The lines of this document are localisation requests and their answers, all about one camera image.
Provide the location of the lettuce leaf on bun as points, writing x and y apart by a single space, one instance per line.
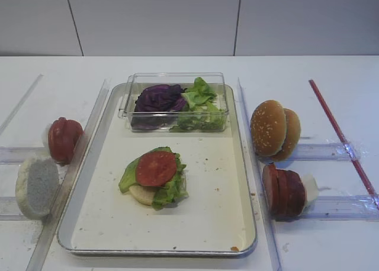
128 178

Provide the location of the stack of tomato slices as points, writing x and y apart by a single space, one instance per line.
63 136

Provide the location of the clear plastic salad container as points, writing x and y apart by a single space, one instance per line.
139 81

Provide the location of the tomato slice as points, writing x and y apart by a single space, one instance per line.
155 168

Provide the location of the clear rail under white bun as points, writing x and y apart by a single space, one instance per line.
9 210

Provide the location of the clear rail under patties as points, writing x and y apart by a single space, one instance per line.
358 207

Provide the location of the rear sesame bun top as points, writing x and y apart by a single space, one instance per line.
292 136

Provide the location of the clear rail under buns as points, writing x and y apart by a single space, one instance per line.
324 152

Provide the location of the green lettuce in container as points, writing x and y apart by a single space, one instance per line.
200 113

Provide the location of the clear long right divider rail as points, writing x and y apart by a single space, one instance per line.
270 237

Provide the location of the white pusher block for tomatoes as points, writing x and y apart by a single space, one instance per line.
44 136

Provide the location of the metal baking tray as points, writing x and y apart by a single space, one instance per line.
215 219

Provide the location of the red straw strip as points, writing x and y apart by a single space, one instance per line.
356 163

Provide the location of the clear long left divider rail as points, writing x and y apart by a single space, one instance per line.
46 237

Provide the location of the sesame bun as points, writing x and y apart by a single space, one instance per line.
292 136
268 128

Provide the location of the purple cabbage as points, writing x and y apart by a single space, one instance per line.
158 98

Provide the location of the white pusher block for patties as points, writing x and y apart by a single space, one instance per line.
311 189

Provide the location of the bun bottom on tray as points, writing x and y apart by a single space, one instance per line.
158 197

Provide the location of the clear far left rail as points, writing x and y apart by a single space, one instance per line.
20 103

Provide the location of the white bun bottom upright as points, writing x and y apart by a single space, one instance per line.
36 186

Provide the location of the front sesame bun top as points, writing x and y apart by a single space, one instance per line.
268 128

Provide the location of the clear long divider rail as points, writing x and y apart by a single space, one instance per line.
270 237
46 237

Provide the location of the clear rail under tomatoes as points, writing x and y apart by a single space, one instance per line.
17 155

